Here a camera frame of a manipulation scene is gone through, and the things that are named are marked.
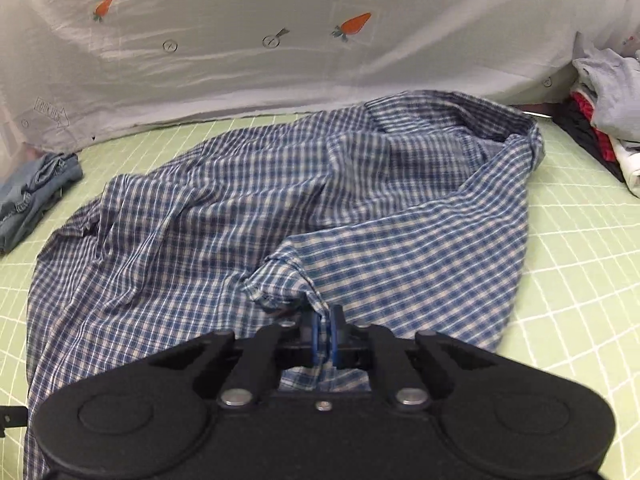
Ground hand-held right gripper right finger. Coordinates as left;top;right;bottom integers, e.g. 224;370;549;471
327;305;502;411

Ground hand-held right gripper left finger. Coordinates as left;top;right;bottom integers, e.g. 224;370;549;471
146;311;324;410

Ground blue plaid shirt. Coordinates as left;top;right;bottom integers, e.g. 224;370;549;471
25;89;546;480

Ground green grid bed sheet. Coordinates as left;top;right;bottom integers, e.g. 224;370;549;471
0;110;640;463

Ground white carrot print sheet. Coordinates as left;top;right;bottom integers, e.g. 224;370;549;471
0;0;640;162

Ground blue denim jeans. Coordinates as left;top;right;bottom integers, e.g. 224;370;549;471
0;152;84;254

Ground black garment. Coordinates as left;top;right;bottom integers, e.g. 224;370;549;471
551;99;627;184

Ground red garment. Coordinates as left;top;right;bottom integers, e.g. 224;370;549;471
571;91;617;164

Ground white garment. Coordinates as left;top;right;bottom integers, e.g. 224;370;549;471
606;136;640;192

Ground clear plastic bag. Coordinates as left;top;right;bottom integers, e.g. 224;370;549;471
0;102;48;183

